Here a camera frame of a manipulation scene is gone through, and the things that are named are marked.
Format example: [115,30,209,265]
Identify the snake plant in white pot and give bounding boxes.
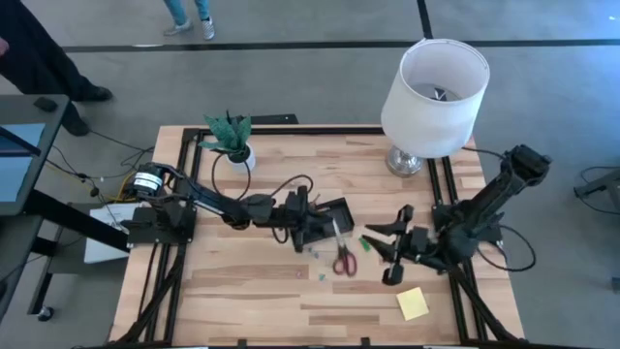
[198,110,257,175]

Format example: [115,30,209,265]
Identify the red-handled scissors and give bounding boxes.
[330,218,359,278]

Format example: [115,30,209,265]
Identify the black aluminium table frame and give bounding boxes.
[72,113,529,349]

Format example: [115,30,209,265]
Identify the white paper sheet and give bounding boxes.
[82,202,142,266]

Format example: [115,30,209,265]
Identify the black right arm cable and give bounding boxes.
[464,144,538,272]

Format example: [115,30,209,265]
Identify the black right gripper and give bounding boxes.
[360,204,430,286]

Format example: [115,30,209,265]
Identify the black side desk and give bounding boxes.
[0,94,132,324]

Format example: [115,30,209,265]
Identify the blue computer screen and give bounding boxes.
[0,122,47,204]

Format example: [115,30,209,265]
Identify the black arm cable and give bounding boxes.
[464,144,538,272]
[211,152,315,243]

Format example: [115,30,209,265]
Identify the black mesh desk organizer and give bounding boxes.
[309,196,357,235]

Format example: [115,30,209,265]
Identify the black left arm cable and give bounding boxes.
[211,152,315,243]

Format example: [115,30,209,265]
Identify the yellow sticky note pad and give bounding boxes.
[395,286,431,322]

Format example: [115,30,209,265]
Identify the black computer mouse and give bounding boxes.
[32,96,59,113]

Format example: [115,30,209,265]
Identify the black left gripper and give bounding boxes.
[273,185,338,254]

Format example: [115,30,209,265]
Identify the person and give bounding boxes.
[162,0,217,41]
[0,0,115,137]

